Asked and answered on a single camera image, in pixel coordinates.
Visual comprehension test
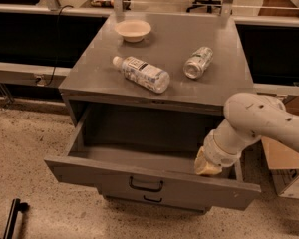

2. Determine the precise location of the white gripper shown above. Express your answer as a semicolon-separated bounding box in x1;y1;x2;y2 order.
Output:
194;130;241;176

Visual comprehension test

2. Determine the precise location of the grey top drawer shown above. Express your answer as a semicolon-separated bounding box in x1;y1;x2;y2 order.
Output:
45;103;261;212

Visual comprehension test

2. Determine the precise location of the grey drawer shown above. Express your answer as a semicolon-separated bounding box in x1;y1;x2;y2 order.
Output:
103;191;211;215
45;103;261;212

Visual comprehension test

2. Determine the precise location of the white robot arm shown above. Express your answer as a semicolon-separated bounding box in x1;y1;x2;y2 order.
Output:
194;93;299;175

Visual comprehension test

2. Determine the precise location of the grey bottom drawer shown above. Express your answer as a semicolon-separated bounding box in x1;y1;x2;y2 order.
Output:
103;191;211;215

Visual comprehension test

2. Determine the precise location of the grey drawer cabinet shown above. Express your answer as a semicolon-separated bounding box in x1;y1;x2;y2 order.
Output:
47;14;260;211

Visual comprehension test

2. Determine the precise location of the silver drink can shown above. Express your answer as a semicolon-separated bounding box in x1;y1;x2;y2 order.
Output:
183;47;213;80

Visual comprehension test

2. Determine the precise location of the clear plastic water bottle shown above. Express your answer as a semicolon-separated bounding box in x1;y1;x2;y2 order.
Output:
113;56;170;94

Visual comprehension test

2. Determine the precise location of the white bowl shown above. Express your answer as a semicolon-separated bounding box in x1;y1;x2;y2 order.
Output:
115;20;151;43

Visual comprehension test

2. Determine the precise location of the black stand on floor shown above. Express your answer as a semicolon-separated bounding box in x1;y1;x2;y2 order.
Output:
3;198;29;239

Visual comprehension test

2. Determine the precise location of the black cable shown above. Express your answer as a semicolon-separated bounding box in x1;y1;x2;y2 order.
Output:
43;4;76;88

